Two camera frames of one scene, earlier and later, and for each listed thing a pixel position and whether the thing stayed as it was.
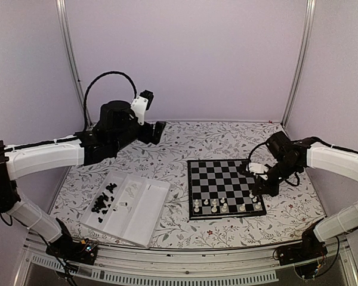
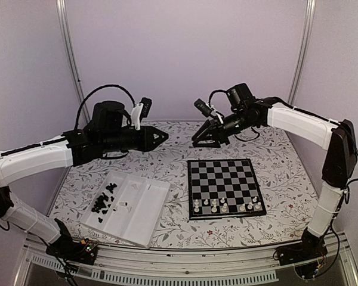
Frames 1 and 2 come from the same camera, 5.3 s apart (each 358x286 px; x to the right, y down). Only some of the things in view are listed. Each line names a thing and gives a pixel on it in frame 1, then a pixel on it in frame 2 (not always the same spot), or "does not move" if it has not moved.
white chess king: [224, 207] does not move
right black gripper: [265, 188] -> [221, 136]
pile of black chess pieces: [101, 201] does not move
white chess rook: [197, 209] does not move
